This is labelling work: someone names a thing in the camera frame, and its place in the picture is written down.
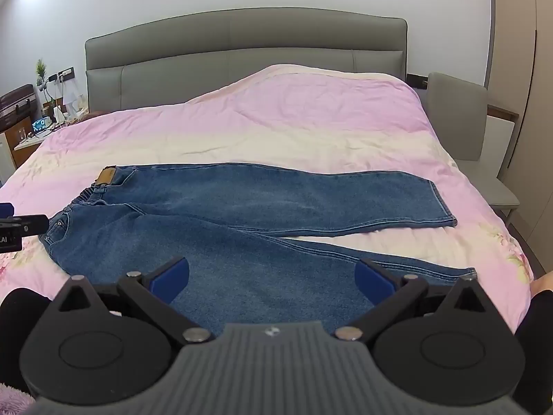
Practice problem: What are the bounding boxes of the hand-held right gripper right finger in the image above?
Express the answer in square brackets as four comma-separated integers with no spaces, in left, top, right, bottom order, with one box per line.
[335,259,497,344]

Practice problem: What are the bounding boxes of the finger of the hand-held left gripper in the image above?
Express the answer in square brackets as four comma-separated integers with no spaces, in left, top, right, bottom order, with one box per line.
[13,215,49,237]

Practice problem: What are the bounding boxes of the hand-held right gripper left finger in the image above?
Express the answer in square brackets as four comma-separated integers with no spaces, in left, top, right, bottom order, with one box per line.
[52,257,215,344]

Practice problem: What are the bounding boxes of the blue denim pants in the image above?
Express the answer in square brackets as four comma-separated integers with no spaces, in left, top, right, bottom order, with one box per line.
[38,163,478,333]

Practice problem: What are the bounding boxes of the wooden nightstand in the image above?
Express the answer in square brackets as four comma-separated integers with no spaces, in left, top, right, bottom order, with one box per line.
[13,130,57,169]

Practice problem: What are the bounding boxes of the person's left leg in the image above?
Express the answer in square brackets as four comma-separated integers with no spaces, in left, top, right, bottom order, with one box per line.
[0,287,49,394]

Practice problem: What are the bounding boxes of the person's leg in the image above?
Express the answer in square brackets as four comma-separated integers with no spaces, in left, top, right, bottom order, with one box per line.
[0,287,49,394]
[514,274,553,415]

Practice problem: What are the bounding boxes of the dark suitcase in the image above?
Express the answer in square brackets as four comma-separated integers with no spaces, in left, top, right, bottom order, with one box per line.
[0,84,35,132]

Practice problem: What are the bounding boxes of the pink fluffy rug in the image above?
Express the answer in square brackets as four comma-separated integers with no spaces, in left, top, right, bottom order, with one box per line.
[0,381,31,415]

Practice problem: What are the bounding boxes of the person's right leg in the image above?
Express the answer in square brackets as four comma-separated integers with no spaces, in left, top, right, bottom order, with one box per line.
[514,274,553,415]

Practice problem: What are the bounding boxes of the pink floral quilt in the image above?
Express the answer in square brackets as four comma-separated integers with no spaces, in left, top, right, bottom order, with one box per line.
[0,64,536,338]

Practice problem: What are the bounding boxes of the grey chair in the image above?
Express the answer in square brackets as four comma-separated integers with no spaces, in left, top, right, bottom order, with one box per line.
[425,72,521,225]

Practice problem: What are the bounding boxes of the white wardrobe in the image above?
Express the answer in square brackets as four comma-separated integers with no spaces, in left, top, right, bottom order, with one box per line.
[484,0,553,277]

